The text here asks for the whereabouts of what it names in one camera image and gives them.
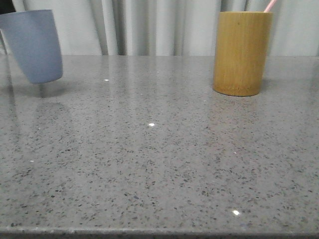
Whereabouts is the bamboo wooden cup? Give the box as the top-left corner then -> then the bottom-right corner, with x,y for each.
213,11 -> 273,97

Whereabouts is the grey curtain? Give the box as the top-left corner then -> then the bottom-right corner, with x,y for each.
0,0 -> 319,56

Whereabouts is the blue plastic cup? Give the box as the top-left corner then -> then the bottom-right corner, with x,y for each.
0,9 -> 63,84

